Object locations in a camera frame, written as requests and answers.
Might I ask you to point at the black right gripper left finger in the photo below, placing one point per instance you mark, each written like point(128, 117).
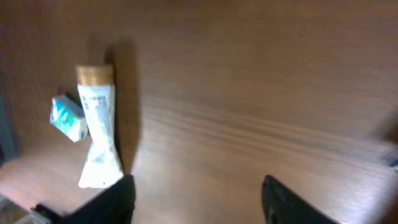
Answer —
point(114, 205)

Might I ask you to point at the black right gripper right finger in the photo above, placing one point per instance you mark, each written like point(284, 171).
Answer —
point(281, 205)

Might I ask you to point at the white tube with beige cap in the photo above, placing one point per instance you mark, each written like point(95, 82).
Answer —
point(97, 92)

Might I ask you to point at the small teal tissue pack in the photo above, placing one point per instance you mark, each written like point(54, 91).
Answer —
point(69, 118)

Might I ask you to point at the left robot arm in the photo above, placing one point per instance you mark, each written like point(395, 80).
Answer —
point(40, 214)

